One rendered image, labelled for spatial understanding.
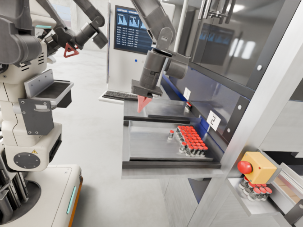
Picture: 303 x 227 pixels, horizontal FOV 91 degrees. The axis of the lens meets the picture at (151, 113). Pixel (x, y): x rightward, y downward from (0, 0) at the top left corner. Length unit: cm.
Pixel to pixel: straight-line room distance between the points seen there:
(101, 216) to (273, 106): 135
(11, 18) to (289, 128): 84
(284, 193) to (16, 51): 86
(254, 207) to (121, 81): 124
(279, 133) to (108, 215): 128
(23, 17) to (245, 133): 70
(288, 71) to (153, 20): 38
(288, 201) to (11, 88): 102
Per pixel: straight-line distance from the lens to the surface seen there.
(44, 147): 84
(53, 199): 129
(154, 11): 45
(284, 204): 69
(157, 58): 45
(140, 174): 57
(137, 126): 79
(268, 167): 58
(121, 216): 148
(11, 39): 49
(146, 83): 46
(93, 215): 149
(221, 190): 75
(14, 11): 51
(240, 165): 57
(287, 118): 64
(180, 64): 47
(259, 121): 57
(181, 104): 118
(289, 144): 75
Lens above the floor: 131
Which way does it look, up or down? 27 degrees down
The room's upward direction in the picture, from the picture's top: 10 degrees clockwise
